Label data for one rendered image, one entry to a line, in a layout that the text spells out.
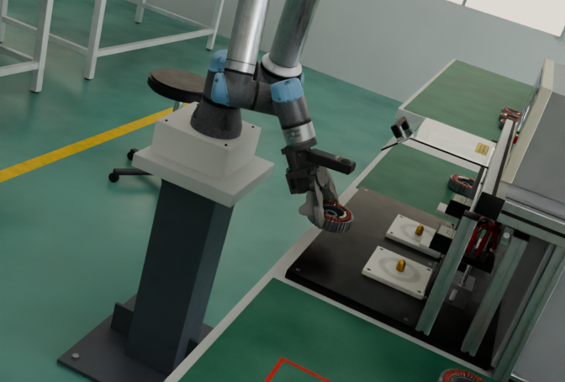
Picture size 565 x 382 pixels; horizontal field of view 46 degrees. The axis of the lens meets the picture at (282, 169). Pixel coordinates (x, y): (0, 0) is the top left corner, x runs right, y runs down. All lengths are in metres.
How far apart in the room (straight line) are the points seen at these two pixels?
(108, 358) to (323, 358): 1.13
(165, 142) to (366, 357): 0.89
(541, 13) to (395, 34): 1.25
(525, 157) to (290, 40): 0.71
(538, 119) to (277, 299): 0.64
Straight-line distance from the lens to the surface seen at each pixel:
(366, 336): 1.44
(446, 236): 1.58
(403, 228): 1.88
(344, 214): 1.66
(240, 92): 1.66
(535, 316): 1.42
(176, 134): 1.92
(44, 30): 4.26
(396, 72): 6.41
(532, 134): 1.41
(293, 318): 1.41
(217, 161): 1.88
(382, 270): 1.63
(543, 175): 1.43
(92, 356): 2.34
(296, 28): 1.79
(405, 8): 6.34
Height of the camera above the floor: 1.53
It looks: 22 degrees down
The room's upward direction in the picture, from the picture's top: 16 degrees clockwise
